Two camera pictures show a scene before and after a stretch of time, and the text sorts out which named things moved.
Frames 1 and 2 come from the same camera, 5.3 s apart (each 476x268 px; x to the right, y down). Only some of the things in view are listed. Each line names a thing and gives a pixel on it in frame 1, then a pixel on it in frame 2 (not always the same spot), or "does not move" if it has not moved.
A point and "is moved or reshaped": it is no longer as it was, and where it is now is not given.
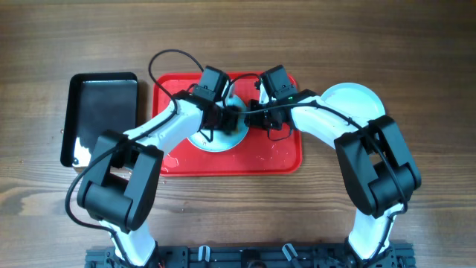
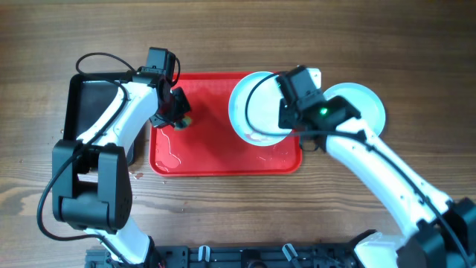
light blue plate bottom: [355, 100] does not move
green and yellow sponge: [233, 131] is moved or reshaped
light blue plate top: [218, 141] to [262, 108]
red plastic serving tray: [258, 154] does not move
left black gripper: [232, 121] to [185, 106]
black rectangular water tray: [97, 103] does not move
